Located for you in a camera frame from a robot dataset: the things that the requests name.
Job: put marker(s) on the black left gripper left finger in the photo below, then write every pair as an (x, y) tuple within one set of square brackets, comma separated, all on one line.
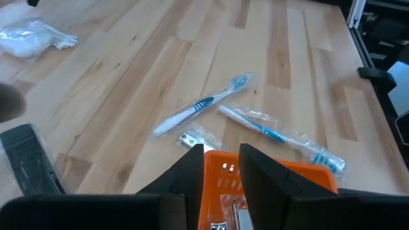
[(185, 191)]

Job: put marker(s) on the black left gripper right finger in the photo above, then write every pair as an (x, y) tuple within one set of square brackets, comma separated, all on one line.
[(271, 191)]

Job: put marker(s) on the silver nail clipper packet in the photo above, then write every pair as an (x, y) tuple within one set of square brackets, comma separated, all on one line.
[(219, 226), (243, 218)]

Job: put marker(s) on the crinkled clear packet silver clipper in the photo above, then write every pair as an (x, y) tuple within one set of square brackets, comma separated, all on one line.
[(191, 139)]

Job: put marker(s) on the bagged black comb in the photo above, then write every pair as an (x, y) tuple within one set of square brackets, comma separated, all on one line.
[(28, 159)]

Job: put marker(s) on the clear bag of cotton pads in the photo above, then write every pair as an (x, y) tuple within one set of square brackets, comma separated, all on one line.
[(22, 40)]

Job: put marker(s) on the orange slotted plastic basket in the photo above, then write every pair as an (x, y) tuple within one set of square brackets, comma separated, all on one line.
[(217, 166)]

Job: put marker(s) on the black aluminium table frame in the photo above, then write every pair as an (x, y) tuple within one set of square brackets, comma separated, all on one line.
[(375, 75)]

